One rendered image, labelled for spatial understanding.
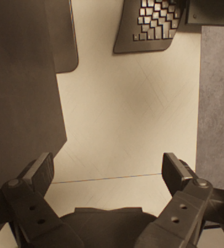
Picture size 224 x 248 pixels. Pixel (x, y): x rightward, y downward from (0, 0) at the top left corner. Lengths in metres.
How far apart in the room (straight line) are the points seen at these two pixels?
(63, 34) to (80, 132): 0.27
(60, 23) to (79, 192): 0.52
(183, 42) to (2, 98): 0.48
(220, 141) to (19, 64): 1.53
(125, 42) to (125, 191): 0.47
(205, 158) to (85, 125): 1.24
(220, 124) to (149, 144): 1.05
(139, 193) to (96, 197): 0.15
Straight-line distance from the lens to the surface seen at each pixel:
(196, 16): 0.54
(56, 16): 0.55
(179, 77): 0.57
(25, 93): 0.25
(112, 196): 0.68
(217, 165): 1.72
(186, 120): 0.60
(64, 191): 0.68
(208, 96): 1.48
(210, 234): 1.89
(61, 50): 0.54
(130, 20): 0.53
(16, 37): 0.26
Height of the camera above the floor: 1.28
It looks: 73 degrees down
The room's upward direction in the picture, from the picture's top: 176 degrees clockwise
